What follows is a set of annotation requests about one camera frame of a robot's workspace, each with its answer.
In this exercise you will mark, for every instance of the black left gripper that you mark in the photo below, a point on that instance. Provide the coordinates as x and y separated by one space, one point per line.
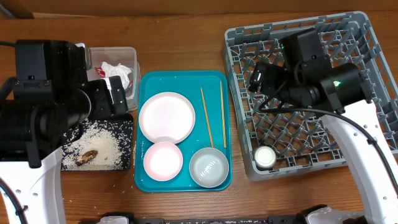
105 107

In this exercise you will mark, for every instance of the white rice pile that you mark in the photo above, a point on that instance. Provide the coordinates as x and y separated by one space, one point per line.
102 146

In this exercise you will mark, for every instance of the white paper cup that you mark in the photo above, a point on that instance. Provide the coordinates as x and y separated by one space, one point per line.
264 158

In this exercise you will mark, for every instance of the small pink bowl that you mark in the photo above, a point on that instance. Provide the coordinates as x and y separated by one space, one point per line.
163 161

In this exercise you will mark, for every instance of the red foil snack wrapper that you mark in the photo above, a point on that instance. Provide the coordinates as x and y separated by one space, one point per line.
101 74

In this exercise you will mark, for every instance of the brown food scrap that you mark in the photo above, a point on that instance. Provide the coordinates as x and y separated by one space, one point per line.
86 157

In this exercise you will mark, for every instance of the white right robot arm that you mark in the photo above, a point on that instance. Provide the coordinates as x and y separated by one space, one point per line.
342 99

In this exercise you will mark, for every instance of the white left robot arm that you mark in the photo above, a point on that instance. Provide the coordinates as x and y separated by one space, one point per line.
49 95

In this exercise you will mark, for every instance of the clear plastic waste bin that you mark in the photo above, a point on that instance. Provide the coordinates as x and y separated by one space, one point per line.
113 56

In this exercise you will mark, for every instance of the black rectangular waste tray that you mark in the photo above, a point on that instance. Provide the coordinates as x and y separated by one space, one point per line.
124 124

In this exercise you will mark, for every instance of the grey plastic dishwasher rack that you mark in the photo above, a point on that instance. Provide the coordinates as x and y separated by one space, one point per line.
300 140

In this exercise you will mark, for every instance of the large white plate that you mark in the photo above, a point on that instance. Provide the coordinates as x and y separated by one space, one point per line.
167 116

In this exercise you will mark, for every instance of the right wooden chopstick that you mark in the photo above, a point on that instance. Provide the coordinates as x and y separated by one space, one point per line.
222 115

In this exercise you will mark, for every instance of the wooden chopstick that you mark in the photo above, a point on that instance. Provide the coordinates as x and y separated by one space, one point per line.
222 115
206 117

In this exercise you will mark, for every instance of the teal plastic serving tray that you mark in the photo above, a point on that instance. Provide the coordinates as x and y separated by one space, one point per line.
187 83

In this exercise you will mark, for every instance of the left wooden chopstick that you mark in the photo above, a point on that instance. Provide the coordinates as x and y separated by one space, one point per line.
206 117

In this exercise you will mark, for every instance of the grey ceramic bowl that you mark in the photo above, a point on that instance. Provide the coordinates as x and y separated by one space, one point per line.
209 167

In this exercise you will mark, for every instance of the black rail at table edge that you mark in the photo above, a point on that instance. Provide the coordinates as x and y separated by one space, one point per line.
248 219

